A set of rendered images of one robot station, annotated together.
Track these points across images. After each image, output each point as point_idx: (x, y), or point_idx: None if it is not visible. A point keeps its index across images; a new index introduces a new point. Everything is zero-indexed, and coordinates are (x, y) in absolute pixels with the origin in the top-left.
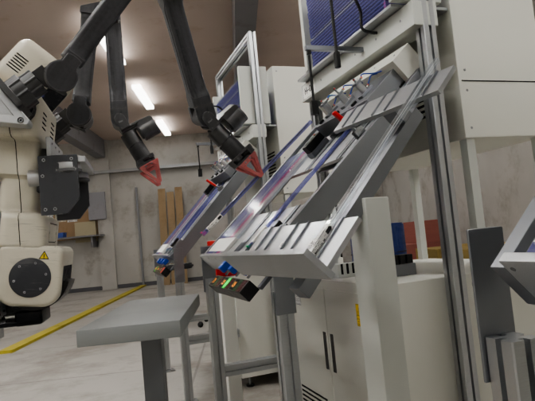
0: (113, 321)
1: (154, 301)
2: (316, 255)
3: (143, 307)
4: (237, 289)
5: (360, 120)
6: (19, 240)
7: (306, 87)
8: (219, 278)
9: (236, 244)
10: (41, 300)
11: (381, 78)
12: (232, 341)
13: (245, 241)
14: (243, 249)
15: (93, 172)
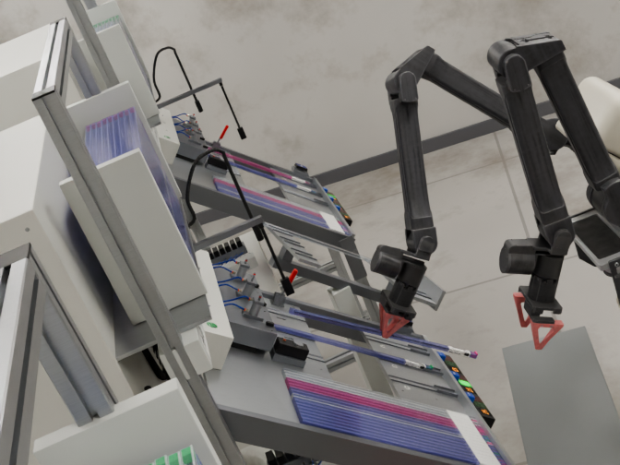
0: (569, 351)
1: (578, 441)
2: None
3: (574, 407)
4: (451, 360)
5: (308, 253)
6: None
7: (200, 335)
8: (477, 404)
9: (447, 406)
10: None
11: (218, 268)
12: None
13: (433, 390)
14: (438, 384)
15: (598, 267)
